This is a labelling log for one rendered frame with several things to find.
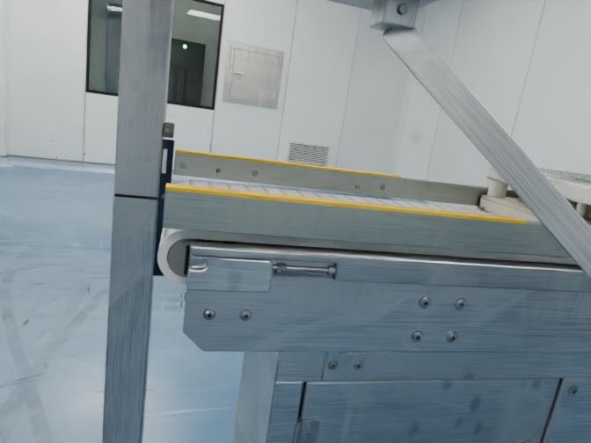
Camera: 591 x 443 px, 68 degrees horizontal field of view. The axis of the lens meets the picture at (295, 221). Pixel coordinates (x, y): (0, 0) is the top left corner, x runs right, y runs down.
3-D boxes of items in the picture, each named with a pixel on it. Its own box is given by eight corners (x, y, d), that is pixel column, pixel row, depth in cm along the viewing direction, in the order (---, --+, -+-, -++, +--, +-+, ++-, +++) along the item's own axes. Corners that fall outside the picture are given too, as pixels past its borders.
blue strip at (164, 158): (152, 276, 64) (162, 139, 60) (153, 274, 65) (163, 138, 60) (164, 276, 65) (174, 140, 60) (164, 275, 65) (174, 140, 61)
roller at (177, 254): (164, 278, 37) (168, 239, 36) (174, 206, 62) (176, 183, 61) (206, 279, 38) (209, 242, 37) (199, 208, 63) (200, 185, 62)
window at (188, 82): (85, 91, 470) (89, -27, 443) (85, 91, 471) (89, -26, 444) (214, 110, 520) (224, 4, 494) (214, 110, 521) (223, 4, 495)
